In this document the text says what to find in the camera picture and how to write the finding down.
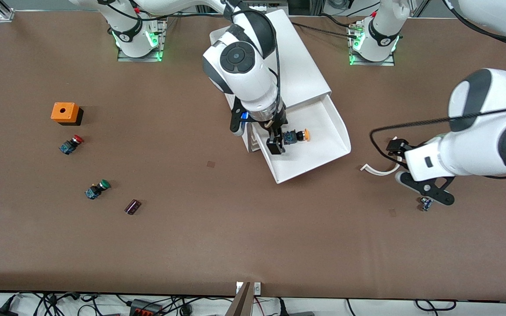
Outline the orange mushroom push button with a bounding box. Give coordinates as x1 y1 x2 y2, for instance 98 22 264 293
285 128 311 145

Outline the white plastic drawer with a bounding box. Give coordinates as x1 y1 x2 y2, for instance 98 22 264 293
252 94 352 185

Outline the white drawer cabinet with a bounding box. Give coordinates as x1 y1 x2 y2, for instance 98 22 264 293
209 9 333 153

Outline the green mushroom push button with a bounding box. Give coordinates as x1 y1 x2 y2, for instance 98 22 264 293
85 179 111 201

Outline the red mushroom push button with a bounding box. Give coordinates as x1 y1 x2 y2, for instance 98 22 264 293
58 134 85 155

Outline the white curved plastic clip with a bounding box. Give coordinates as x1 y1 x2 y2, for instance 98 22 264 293
360 137 402 176

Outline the brown wooden strut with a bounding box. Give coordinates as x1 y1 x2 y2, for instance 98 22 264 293
226 282 253 316

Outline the black power strip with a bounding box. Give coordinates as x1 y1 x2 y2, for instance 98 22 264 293
129 298 163 316

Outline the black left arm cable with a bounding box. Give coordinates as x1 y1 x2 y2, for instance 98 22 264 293
369 0 506 180

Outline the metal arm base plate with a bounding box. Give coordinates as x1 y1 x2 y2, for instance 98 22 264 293
348 24 395 67
117 18 168 62

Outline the black cable on table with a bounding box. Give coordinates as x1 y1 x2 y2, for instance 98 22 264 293
292 13 360 39

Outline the black floor cable loop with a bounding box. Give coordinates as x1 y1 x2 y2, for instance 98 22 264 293
415 299 457 312

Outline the orange button enclosure box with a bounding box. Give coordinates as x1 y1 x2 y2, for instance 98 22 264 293
51 102 84 127

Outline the aluminium frame post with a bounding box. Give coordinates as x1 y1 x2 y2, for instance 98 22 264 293
0 0 15 22

